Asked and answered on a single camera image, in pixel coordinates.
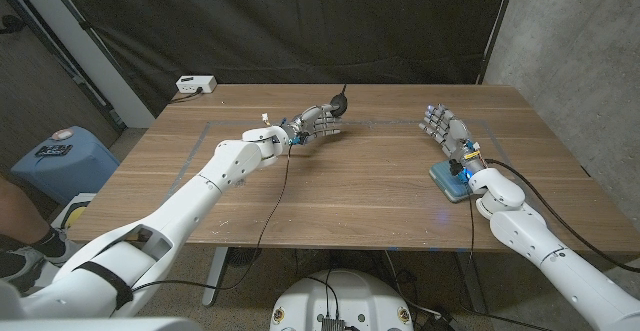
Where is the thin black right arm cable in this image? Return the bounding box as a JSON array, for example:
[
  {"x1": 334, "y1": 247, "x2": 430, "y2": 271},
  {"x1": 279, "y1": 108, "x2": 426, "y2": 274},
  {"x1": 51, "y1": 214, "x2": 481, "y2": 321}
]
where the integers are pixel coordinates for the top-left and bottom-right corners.
[{"x1": 464, "y1": 193, "x2": 476, "y2": 312}]

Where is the white power strip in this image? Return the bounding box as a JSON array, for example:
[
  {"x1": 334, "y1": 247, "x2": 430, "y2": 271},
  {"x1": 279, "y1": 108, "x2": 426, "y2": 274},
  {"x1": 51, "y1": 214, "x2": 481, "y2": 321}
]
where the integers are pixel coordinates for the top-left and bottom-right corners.
[{"x1": 175, "y1": 74, "x2": 218, "y2": 95}]

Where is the grey sneaker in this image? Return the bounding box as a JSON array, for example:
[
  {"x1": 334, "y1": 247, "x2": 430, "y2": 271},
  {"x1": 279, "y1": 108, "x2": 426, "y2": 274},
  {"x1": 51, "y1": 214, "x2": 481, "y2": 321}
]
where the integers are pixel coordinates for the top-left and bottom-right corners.
[{"x1": 0, "y1": 250, "x2": 49, "y2": 295}]

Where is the person's bare leg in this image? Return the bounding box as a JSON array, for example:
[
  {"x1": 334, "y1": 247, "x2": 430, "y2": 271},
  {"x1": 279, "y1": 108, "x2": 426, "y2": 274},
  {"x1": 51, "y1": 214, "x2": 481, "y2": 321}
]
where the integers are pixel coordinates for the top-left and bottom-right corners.
[{"x1": 0, "y1": 175, "x2": 66, "y2": 260}]

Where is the black backdrop cloth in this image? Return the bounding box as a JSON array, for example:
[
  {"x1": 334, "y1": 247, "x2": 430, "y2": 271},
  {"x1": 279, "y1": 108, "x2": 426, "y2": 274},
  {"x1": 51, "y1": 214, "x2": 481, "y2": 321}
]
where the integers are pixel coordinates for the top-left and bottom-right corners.
[{"x1": 49, "y1": 0, "x2": 509, "y2": 117}]

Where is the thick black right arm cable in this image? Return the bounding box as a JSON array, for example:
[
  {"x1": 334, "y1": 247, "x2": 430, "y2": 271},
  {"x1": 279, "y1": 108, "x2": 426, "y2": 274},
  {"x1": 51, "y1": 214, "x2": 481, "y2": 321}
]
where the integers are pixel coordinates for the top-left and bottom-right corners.
[{"x1": 484, "y1": 158, "x2": 640, "y2": 274}]

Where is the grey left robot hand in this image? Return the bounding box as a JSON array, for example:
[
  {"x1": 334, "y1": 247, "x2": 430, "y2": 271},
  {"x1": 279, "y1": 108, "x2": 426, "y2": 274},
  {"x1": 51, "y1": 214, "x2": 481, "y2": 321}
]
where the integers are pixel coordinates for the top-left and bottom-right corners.
[{"x1": 279, "y1": 102, "x2": 346, "y2": 146}]

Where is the black round floor fan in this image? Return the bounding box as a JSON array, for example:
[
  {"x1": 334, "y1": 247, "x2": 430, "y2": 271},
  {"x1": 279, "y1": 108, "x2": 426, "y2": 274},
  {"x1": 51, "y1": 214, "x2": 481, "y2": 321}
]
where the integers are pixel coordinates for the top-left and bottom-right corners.
[{"x1": 227, "y1": 247, "x2": 263, "y2": 268}]

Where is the teal toy box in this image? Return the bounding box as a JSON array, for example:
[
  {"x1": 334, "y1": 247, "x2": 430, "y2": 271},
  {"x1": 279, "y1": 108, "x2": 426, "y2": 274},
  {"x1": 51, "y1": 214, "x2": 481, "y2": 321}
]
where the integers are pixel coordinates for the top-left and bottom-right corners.
[{"x1": 428, "y1": 159, "x2": 474, "y2": 204}]

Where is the white and yellow floor object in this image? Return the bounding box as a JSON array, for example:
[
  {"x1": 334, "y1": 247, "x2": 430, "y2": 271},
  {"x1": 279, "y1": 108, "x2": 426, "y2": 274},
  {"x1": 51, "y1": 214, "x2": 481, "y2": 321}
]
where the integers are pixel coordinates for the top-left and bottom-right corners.
[{"x1": 52, "y1": 193, "x2": 96, "y2": 232}]

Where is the blue storage bin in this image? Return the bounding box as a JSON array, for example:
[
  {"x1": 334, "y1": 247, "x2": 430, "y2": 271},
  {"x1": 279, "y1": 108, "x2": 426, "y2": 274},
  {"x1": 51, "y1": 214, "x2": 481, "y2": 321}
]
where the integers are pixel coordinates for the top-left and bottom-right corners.
[{"x1": 9, "y1": 125, "x2": 121, "y2": 206}]

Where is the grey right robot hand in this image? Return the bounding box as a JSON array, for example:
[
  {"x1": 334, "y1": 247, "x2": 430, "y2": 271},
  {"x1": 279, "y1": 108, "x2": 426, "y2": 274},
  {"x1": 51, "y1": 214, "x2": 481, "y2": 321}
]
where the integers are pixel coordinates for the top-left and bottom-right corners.
[{"x1": 418, "y1": 103, "x2": 486, "y2": 172}]

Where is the black backdrop stand pole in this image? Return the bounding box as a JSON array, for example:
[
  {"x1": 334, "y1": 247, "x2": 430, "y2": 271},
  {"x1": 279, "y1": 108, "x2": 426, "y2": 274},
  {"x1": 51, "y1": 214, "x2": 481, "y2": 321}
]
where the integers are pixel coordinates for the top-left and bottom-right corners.
[
  {"x1": 37, "y1": 0, "x2": 126, "y2": 132},
  {"x1": 477, "y1": 0, "x2": 519, "y2": 85}
]

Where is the white robot torso edge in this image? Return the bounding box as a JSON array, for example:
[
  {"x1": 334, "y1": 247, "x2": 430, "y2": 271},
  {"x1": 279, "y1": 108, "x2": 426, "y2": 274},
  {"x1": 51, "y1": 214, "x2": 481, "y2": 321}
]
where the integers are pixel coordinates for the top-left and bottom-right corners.
[{"x1": 0, "y1": 317, "x2": 201, "y2": 331}]

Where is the black smartphone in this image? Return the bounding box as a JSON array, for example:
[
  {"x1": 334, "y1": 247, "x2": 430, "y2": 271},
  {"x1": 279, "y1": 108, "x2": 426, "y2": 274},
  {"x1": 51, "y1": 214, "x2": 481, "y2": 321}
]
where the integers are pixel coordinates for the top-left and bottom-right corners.
[{"x1": 34, "y1": 143, "x2": 73, "y2": 158}]

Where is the black power strip cord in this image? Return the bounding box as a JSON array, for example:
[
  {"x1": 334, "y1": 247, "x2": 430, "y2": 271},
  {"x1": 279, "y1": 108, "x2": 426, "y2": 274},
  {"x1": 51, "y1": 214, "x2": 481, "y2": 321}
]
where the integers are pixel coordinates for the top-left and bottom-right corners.
[{"x1": 168, "y1": 88, "x2": 204, "y2": 105}]

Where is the black rubber air blower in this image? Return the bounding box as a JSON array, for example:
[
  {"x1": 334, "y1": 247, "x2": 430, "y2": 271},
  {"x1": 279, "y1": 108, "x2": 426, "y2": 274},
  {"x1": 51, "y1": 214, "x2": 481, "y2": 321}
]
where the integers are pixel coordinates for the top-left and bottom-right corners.
[{"x1": 329, "y1": 83, "x2": 349, "y2": 118}]

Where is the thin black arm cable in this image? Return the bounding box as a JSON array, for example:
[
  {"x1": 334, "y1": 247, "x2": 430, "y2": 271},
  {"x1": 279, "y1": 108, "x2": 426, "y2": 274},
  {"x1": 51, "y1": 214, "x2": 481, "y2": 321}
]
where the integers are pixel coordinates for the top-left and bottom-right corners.
[
  {"x1": 464, "y1": 193, "x2": 476, "y2": 312},
  {"x1": 129, "y1": 143, "x2": 294, "y2": 292}
]

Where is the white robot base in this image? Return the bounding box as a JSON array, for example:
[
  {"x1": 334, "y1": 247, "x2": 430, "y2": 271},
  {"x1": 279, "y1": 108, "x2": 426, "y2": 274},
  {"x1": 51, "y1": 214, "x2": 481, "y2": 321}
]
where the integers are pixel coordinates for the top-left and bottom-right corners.
[{"x1": 269, "y1": 268, "x2": 415, "y2": 331}]

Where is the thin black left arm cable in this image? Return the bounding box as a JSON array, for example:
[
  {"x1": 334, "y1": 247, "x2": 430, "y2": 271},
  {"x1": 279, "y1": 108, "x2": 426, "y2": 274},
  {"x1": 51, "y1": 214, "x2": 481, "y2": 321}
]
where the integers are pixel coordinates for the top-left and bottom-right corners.
[{"x1": 129, "y1": 143, "x2": 294, "y2": 292}]

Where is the grey table leg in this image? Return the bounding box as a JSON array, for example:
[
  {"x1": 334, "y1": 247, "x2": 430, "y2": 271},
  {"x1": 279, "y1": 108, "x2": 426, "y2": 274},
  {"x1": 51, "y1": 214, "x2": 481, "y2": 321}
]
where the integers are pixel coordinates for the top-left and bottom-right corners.
[
  {"x1": 454, "y1": 250, "x2": 489, "y2": 316},
  {"x1": 202, "y1": 246, "x2": 230, "y2": 307}
]

